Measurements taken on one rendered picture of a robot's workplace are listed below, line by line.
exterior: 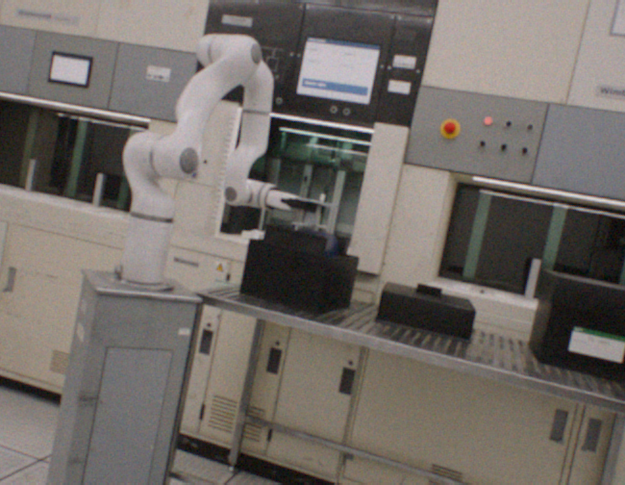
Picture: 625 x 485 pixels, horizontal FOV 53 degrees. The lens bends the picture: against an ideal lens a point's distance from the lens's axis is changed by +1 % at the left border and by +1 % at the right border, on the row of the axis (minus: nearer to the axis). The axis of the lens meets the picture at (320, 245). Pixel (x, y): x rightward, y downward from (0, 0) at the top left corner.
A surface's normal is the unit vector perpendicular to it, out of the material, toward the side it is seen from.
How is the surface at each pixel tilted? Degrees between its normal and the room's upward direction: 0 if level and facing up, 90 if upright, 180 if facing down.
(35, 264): 90
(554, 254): 90
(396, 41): 90
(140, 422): 90
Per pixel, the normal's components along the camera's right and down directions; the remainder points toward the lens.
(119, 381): 0.47, 0.15
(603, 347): -0.21, 0.03
